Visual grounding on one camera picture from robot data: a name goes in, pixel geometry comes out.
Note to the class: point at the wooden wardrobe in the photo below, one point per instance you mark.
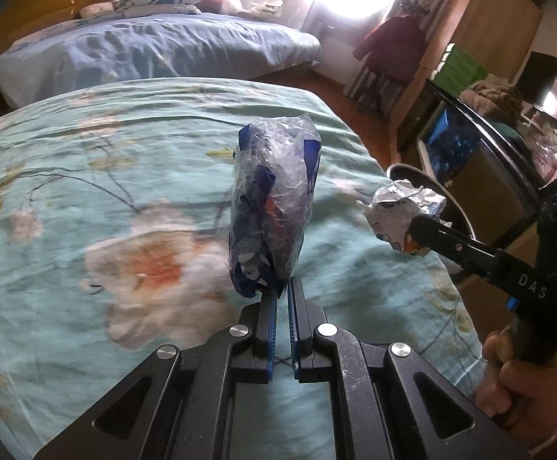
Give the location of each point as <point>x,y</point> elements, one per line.
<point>494,9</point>

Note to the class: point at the black bin with white rim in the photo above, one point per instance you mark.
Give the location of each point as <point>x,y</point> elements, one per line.
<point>458,232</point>

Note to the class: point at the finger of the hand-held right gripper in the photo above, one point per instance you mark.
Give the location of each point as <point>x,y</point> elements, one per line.
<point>451,242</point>

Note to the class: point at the pink plush toy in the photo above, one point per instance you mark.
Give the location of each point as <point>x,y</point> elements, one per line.
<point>218,2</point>

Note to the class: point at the stack of green boxes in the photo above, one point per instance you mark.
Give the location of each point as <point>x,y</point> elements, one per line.
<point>460,64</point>

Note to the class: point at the dark red coat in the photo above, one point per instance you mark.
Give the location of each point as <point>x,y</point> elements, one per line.
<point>393,48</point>

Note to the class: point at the small pale pillow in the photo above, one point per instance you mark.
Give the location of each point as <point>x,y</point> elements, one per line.
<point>97,10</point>

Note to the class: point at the grey bed guard rail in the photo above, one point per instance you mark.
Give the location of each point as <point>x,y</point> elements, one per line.
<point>278,5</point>

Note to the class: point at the person's right hand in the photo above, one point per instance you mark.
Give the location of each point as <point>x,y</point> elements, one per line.
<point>513,388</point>

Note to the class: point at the brown fuzzy cloth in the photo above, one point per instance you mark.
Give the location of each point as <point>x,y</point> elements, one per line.
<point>492,103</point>

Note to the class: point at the wooden headboard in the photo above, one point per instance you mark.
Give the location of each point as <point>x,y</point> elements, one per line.
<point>43,5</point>

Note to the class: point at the blue clear plastic bag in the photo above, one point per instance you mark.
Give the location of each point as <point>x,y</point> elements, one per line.
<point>269,201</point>

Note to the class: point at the silver foil wrapper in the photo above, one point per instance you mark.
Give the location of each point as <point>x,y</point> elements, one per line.
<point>403,206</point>

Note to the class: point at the black glossy cabinet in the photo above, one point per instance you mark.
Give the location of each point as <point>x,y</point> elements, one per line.
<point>480,153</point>

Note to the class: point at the teal floral blanket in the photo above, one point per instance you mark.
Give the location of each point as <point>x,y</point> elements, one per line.
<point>115,201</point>

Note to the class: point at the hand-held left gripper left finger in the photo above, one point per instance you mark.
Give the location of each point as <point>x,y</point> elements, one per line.
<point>271,330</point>

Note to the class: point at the striped hanging cloth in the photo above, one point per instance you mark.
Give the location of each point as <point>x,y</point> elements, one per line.
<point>369,88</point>

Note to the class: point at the blue duvet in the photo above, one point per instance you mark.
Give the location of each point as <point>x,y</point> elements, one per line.
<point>163,48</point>

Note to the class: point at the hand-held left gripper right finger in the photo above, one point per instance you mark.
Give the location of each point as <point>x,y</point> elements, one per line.
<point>295,330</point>

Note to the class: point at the black flat screen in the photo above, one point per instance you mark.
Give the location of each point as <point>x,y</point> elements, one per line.
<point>552,86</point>

